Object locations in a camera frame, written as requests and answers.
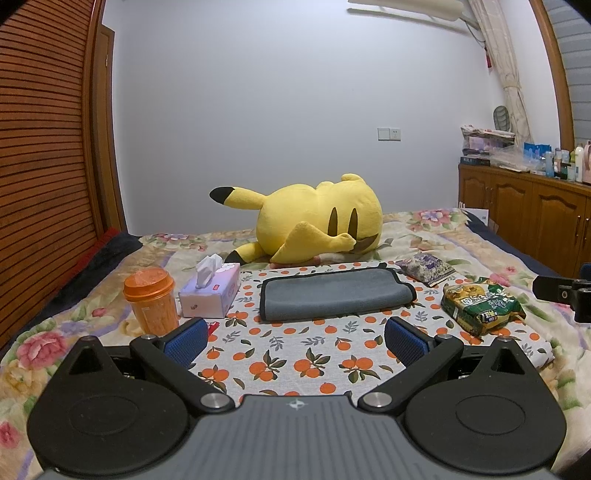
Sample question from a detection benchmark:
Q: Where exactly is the yellow plush toy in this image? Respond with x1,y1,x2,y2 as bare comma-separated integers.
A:
209,173,384,268

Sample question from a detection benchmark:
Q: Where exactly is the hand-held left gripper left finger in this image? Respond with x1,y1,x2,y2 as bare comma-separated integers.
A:
60,317,236,415

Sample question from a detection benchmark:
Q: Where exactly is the wooden window frame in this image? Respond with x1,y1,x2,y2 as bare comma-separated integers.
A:
528,0,576,147

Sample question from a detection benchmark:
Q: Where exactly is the green snack packet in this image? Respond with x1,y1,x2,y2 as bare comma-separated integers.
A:
440,276,527,337

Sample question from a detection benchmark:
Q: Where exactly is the dark blue bed sheet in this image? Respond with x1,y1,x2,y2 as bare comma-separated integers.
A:
466,212,551,278

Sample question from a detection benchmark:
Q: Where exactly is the blue packet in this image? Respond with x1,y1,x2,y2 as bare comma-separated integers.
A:
523,141,553,169

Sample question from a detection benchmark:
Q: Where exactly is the dark blanket with red edge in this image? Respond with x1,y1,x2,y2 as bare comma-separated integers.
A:
50,228,142,315

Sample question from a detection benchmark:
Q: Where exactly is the orange fruit print cloth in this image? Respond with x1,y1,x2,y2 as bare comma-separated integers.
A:
185,259,555,408

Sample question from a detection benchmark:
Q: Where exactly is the white paper card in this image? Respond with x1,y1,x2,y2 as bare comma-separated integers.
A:
458,200,491,225

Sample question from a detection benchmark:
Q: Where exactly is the grey window blind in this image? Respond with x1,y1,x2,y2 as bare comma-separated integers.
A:
542,0,591,145

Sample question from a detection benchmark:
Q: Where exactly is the grey hand fan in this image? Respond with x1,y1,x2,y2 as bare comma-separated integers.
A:
492,105,513,133

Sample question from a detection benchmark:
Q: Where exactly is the clear plastic bag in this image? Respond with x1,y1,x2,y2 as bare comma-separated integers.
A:
489,145,532,173

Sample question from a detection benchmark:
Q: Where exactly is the pink tissue box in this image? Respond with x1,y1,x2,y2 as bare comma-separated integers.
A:
178,254,242,319

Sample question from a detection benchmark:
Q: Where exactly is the wooden cabinet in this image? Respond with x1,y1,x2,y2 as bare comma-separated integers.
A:
457,164,591,278

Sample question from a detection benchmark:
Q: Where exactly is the pile of folded cloths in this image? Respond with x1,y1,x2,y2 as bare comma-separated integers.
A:
460,124,516,158

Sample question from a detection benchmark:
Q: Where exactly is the white air conditioner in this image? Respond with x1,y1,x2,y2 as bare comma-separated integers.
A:
347,0,467,22

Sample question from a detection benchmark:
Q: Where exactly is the wooden louvred wardrobe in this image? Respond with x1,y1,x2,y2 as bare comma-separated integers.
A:
0,0,130,352

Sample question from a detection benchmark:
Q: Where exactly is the cream curtain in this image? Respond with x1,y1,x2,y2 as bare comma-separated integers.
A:
466,0,532,147

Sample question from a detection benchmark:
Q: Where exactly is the floral blanket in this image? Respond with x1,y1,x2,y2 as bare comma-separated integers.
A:
0,208,591,480

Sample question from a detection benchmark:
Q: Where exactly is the orange lidded cup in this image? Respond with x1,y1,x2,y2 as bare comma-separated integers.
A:
123,267,180,334

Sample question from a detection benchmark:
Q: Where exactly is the row of toiletry bottles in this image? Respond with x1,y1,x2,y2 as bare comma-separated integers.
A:
543,143,587,182

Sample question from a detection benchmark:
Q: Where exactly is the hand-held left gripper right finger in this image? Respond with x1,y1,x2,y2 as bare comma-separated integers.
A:
358,316,528,414

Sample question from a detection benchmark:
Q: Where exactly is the purple grey snack packet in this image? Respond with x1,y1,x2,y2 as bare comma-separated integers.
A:
396,251,457,288

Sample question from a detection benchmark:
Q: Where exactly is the purple and grey towel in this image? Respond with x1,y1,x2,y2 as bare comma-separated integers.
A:
259,267,418,323

